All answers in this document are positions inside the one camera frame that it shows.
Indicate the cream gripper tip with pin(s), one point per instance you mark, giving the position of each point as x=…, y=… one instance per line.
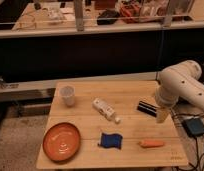
x=162, y=114

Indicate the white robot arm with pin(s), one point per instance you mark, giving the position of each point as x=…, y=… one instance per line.
x=179, y=81

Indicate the black power adapter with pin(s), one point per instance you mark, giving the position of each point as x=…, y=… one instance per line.
x=194, y=127

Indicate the orange carrot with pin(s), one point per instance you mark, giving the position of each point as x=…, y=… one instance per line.
x=151, y=143

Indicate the white bottle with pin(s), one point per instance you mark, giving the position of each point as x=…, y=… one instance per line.
x=106, y=110

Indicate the blue cloth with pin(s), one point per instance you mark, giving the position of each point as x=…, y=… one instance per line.
x=111, y=140

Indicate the white plastic cup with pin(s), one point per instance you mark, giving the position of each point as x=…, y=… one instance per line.
x=68, y=95

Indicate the orange plate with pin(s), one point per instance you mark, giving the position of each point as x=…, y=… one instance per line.
x=61, y=142

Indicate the black bag on bench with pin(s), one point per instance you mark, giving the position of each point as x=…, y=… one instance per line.
x=107, y=17

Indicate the wooden background workbench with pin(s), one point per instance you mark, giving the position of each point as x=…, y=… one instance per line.
x=37, y=18

